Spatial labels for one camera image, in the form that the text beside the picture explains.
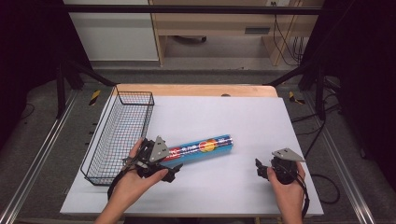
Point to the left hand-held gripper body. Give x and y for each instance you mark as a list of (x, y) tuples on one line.
[(158, 150)]

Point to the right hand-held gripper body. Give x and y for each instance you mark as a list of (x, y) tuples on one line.
[(285, 171)]

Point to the blue patterned foil tube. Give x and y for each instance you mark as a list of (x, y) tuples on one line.
[(199, 149)]

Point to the person's right hand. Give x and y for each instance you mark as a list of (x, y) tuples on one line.
[(288, 194)]

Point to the person's left hand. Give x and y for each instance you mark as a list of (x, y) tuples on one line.
[(130, 186)]

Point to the white table mat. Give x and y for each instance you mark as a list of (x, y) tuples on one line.
[(224, 118)]

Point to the wooden table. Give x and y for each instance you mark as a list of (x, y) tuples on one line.
[(193, 90)]

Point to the yellow clamp right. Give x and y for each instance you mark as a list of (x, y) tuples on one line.
[(294, 98)]

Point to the yellow clamp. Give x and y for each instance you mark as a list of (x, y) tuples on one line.
[(294, 98), (95, 97)]

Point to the yellow clamp left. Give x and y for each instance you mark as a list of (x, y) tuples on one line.
[(95, 97)]

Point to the black metal stand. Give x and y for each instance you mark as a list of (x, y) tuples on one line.
[(320, 93), (61, 93)]

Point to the black chair base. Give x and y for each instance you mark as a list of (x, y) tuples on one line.
[(190, 39)]

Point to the black curtain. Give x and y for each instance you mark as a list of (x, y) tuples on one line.
[(31, 56), (364, 77)]

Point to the white cabinet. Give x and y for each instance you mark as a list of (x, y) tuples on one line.
[(118, 34)]

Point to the light wooden desk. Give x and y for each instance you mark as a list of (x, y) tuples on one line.
[(218, 23)]

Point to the aluminium floor rail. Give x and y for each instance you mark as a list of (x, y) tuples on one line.
[(40, 152), (342, 168)]

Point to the black horizontal frame bar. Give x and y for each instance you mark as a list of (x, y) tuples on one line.
[(186, 9)]

